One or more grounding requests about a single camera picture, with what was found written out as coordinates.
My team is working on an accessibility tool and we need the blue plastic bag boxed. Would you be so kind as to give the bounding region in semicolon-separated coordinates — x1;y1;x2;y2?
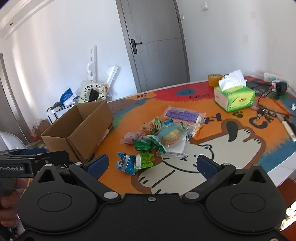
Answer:
60;88;73;104

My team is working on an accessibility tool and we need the black door handle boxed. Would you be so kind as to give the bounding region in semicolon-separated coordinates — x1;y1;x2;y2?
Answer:
130;39;142;54

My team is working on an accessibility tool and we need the grey door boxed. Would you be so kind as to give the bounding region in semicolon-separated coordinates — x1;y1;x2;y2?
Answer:
116;1;190;92

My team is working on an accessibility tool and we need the white foam board short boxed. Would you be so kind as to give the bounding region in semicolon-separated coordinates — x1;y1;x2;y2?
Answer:
106;66;118;89

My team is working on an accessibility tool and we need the avocado green snack packet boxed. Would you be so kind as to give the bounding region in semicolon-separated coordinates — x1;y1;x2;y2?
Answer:
149;117;163;135

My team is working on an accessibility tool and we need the black cable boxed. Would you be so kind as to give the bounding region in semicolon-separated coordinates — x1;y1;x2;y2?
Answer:
246;84;296;117

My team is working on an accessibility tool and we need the key bunch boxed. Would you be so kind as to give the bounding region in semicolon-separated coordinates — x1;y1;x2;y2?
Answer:
252;104;276;120

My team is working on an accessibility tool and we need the blue small snack packet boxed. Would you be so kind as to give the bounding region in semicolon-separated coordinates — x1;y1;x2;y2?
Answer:
162;118;174;128

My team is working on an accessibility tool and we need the brown cardboard box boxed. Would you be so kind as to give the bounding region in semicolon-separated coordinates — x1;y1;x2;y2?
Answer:
42;100;114;163

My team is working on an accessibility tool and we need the panda print seat ring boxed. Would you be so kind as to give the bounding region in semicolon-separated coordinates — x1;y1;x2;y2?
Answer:
78;82;108;104

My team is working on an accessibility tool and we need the round cracker clear pack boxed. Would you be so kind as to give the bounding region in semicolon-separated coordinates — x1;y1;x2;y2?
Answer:
155;123;187;158

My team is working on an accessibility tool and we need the white power strip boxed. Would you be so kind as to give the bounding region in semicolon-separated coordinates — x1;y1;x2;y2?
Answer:
264;72;288;83

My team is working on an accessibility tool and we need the pink cake snack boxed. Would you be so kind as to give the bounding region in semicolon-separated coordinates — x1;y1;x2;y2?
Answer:
120;132;146;145

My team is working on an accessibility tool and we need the colourful cartoon table mat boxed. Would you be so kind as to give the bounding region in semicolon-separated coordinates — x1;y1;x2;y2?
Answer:
96;82;295;194

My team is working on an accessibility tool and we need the white foam board tall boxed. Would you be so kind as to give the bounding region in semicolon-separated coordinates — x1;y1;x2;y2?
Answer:
86;45;97;82

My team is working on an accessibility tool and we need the white marker pen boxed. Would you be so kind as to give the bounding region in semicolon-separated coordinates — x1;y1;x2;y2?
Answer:
281;120;296;142

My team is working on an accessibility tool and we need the yellow tape roll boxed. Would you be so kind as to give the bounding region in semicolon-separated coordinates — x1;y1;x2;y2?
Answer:
208;74;223;87

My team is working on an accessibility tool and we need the black metal rack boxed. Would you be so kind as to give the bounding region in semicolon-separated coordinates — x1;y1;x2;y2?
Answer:
46;104;75;124

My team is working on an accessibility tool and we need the white light switch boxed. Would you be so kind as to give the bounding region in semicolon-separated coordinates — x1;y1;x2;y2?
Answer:
201;1;208;11

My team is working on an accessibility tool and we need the black power adapter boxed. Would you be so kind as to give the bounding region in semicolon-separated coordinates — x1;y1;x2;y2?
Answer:
272;80;287;93

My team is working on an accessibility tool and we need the green tissue box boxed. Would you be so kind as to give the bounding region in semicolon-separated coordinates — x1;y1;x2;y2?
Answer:
214;70;255;113

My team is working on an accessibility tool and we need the peanut snack packet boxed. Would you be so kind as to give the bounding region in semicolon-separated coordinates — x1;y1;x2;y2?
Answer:
141;122;158;135

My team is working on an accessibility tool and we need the purple label cracker pack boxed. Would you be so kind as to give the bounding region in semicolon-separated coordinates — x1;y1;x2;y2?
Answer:
161;106;206;125

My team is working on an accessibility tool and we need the person's left hand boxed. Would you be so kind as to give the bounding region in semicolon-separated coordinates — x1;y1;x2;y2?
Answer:
0;178;28;228

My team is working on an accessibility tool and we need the blue green snack packet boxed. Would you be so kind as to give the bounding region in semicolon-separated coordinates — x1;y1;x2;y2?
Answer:
116;153;154;175

